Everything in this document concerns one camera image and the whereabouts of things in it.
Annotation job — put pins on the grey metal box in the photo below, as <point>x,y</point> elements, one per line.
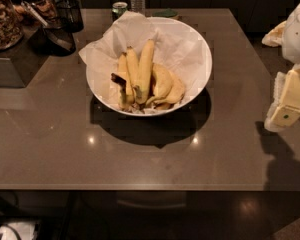
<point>20,63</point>

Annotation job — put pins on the white paper liner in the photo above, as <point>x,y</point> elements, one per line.
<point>147,66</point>

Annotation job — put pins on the green soda can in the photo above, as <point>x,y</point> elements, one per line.
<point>118,9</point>

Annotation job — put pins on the dark green lid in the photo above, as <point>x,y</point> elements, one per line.
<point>166,13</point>

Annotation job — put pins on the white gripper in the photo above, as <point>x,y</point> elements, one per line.
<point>297,34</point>

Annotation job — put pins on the white cloth under table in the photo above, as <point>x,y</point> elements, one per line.
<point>19,230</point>

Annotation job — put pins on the tall yellow banana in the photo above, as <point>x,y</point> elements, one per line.
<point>142,83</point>

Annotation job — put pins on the white bowl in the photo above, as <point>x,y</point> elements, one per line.
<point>178,47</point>

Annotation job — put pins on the right curved yellow banana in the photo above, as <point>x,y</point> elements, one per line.
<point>176,93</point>

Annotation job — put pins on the black mesh cup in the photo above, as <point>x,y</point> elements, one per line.
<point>70,15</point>

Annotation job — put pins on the black scoop tray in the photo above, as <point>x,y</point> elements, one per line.
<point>58,42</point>

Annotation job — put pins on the glass snack jar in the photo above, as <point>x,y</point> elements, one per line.
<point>43,12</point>

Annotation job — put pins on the curved yellow banana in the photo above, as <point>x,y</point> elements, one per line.
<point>162,83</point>
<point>176,93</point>

